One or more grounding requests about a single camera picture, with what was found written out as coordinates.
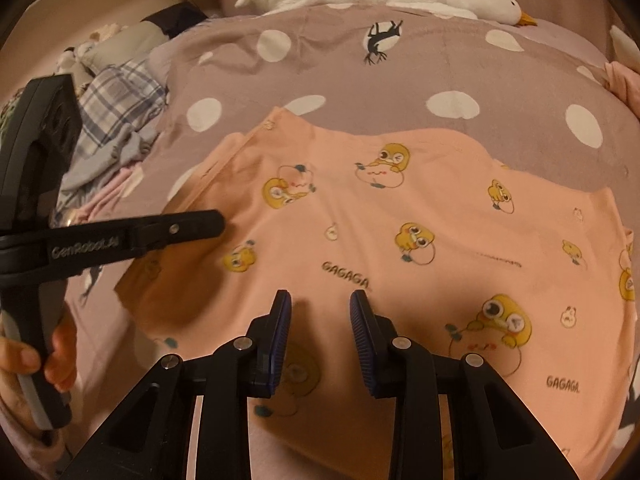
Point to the small white plush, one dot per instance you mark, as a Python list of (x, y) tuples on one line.
[(625, 45)]

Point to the mauve polka-dot bed cover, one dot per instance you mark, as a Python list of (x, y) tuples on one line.
[(400, 60)]

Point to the small pale plush toy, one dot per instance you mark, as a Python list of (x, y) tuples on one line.
[(85, 45)]

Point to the pink striped cloth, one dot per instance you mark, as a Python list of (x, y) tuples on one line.
[(107, 190)]

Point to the small pink cloth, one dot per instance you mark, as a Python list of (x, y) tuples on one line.
[(622, 82)]

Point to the peach cartoon-print shirt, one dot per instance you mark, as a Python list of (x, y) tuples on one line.
[(375, 220)]

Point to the person's left hand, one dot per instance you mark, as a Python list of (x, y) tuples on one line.
[(62, 355)]

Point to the grey-blue folded cloth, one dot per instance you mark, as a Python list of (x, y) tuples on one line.
[(105, 160)]

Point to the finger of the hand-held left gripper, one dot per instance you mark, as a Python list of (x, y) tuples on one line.
[(190, 225)]

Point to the grey plush pillow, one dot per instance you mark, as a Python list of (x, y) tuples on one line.
[(135, 35)]

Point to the person's left forearm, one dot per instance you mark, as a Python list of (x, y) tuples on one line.
[(25, 440)]

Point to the plaid cloth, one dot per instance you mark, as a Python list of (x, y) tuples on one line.
[(120, 95)]

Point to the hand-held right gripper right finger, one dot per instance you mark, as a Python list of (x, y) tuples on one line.
[(361, 340)]

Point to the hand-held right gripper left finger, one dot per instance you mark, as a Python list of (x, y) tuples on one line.
[(282, 330)]

